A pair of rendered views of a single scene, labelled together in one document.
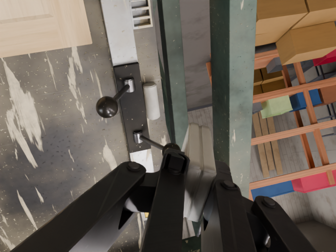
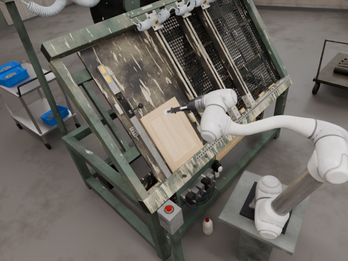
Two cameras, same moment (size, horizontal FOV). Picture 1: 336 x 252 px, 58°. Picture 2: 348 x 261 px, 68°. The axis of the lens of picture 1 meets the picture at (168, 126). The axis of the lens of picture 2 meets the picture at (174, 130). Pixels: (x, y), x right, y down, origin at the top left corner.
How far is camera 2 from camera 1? 1.42 m
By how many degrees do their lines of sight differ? 56
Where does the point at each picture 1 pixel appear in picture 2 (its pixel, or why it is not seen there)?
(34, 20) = (153, 119)
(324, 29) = not seen: outside the picture
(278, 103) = not seen: outside the picture
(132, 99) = (127, 108)
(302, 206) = not seen: outside the picture
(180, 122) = (99, 103)
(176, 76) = (109, 118)
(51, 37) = (148, 116)
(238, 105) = (94, 116)
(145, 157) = (114, 90)
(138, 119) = (123, 102)
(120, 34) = (136, 124)
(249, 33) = (104, 138)
